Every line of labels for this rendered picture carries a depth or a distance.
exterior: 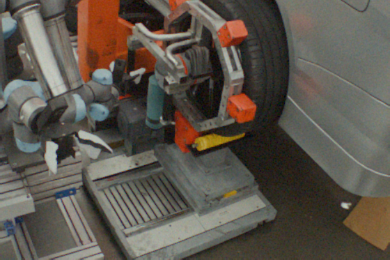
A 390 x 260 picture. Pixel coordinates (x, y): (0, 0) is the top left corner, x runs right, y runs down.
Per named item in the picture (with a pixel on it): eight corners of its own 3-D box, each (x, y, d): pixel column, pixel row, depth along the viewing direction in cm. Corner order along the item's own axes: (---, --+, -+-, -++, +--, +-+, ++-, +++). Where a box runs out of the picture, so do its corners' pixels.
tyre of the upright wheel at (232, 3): (318, 42, 177) (228, -40, 213) (273, 51, 166) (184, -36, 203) (270, 153, 223) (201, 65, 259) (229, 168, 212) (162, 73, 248)
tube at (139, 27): (194, 40, 197) (198, 18, 190) (152, 48, 188) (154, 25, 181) (174, 21, 208) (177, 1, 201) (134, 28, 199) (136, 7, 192)
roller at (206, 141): (248, 137, 229) (250, 128, 226) (195, 155, 216) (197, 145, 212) (241, 130, 233) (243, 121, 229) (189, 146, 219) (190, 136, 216)
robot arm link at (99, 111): (106, 107, 175) (105, 125, 180) (116, 91, 183) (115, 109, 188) (87, 102, 176) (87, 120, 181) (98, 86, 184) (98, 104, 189)
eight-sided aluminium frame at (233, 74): (228, 151, 206) (252, 41, 172) (216, 155, 203) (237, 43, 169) (168, 83, 240) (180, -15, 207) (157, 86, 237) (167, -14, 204)
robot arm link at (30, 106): (45, 94, 113) (17, 102, 107) (54, 103, 110) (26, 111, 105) (44, 119, 117) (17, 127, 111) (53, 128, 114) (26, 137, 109)
